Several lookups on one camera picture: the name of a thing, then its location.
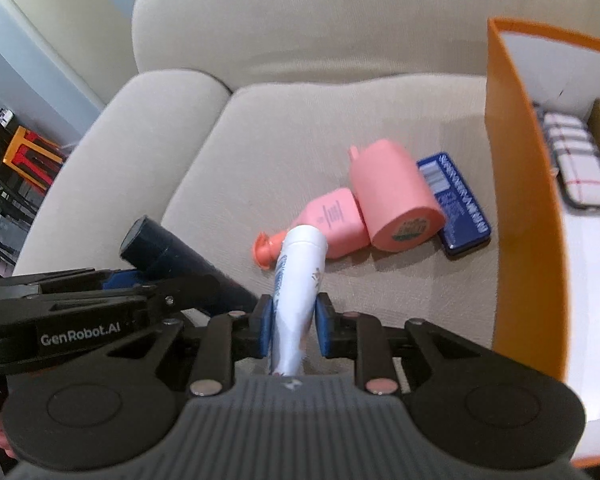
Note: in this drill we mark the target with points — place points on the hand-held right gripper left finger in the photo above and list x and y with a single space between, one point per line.
261 327

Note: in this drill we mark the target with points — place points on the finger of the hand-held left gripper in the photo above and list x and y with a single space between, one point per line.
121 280
190 291

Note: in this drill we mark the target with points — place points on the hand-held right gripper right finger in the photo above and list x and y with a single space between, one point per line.
326 327

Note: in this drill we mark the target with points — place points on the dark blue cylinder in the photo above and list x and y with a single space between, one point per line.
170 255

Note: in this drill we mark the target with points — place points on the white tube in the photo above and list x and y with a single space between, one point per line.
297 280

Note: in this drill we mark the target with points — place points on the orange cardboard box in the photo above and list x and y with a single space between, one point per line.
520 210

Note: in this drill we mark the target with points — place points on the plaid case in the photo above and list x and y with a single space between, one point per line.
575 160

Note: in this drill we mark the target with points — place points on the pink bottle with orange cap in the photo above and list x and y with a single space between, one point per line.
336 220

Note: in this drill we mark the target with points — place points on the black shelving unit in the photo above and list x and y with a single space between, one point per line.
5 210

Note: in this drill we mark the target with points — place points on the pink cylindrical container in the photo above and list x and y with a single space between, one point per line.
390 185

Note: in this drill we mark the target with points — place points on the orange stool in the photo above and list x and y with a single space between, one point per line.
27 152

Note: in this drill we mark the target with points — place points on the blue tin case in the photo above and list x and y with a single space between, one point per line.
461 210

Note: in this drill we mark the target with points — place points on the beige sofa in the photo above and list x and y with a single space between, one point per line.
330 35

